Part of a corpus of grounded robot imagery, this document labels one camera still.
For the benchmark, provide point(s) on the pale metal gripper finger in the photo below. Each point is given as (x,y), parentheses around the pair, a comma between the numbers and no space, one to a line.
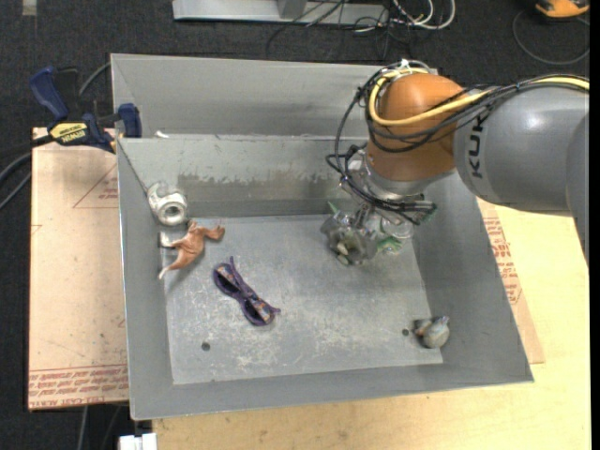
(342,248)
(345,260)

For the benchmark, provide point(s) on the grey metal bin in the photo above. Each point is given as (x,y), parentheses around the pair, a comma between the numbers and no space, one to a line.
(300,307)

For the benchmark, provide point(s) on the purple sunglasses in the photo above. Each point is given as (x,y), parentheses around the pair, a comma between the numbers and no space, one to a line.
(244,295)

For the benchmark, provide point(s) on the grey toy bird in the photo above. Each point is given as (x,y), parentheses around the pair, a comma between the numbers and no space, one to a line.
(435,333)

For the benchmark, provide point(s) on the brown toy horse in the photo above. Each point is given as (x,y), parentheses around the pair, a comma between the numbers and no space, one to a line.
(191,246)

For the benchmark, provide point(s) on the white round fitting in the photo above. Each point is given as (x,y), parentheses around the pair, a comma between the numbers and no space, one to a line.
(169,206)

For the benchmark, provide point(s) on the brown cardboard board red print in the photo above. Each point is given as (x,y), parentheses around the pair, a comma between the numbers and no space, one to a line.
(70,274)

